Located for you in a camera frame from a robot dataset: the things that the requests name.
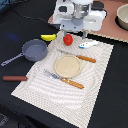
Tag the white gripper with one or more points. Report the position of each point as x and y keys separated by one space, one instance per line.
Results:
x=79 y=15

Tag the white toy fish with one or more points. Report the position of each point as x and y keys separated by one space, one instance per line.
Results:
x=86 y=44

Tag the red toy tomato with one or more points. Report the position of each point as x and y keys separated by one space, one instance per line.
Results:
x=68 y=40

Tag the yellow toy banana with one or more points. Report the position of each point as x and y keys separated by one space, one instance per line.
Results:
x=48 y=37

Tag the brown toy sausage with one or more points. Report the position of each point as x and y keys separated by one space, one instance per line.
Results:
x=15 y=78

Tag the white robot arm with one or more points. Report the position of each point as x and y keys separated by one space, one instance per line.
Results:
x=79 y=15

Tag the beige bowl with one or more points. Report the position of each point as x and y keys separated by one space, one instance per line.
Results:
x=122 y=14

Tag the tan round plate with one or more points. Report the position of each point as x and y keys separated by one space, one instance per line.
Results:
x=67 y=66

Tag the grey frying pan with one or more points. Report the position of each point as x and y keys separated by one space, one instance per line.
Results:
x=33 y=50

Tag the beige woven placemat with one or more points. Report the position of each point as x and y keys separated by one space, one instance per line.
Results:
x=69 y=103

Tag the knife with orange handle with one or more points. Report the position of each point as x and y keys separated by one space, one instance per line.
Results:
x=79 y=56

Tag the fork with orange handle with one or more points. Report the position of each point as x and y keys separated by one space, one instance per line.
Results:
x=70 y=82

